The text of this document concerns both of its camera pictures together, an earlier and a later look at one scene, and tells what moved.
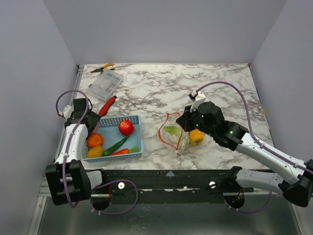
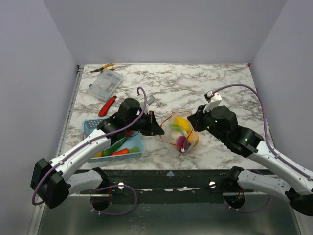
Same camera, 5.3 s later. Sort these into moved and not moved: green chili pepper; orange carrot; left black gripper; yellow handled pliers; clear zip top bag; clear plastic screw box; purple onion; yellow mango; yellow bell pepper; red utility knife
Moved: yellow bell pepper; clear zip top bag; left black gripper; yellow mango; purple onion
Not moved: clear plastic screw box; green chili pepper; orange carrot; red utility knife; yellow handled pliers
